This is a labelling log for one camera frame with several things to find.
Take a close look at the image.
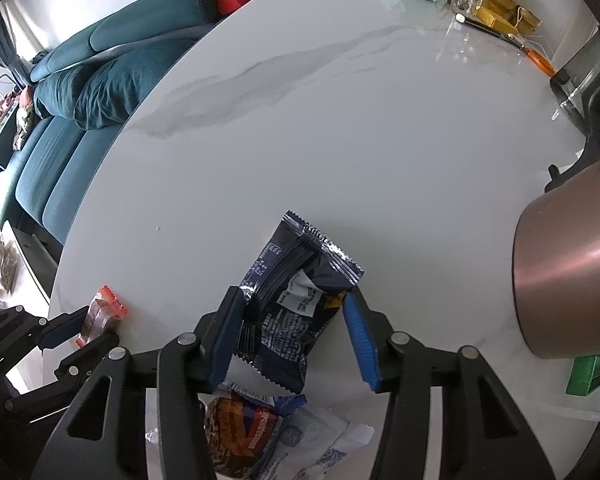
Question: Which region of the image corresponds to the small brown candy bar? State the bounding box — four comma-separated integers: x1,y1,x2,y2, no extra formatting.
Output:
76,285,129,348

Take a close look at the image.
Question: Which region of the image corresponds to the silver blue cookie bag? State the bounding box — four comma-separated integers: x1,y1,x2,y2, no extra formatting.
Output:
204,384,306,479

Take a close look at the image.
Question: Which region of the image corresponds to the white long snack packet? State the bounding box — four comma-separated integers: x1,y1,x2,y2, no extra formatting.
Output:
256,404,375,480

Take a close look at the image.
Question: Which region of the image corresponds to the dark blue snack packet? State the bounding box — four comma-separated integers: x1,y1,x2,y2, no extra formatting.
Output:
234,210,364,393

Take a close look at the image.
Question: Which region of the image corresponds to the green tray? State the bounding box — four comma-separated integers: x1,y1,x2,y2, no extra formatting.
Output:
566,356,600,396

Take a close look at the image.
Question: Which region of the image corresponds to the copper and black thermos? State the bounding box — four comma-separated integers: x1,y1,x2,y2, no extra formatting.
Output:
513,160,600,359

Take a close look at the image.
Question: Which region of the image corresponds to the teal sofa cushion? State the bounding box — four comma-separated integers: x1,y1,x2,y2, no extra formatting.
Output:
72,37,202,132

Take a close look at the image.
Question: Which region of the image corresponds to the teal sofa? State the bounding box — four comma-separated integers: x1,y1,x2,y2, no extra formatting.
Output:
0,0,220,244

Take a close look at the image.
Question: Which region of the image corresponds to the dark glass kettle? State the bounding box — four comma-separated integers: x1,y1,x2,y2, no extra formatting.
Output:
544,29,600,193

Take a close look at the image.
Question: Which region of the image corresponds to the yellow box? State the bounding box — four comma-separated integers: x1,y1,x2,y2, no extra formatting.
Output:
474,6,519,36

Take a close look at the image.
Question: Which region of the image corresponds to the black remote stick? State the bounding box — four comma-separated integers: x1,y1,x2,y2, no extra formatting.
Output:
455,13,521,47

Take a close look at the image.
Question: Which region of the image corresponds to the stack of gold bowls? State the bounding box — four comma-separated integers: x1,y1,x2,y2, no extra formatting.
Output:
483,0,542,36

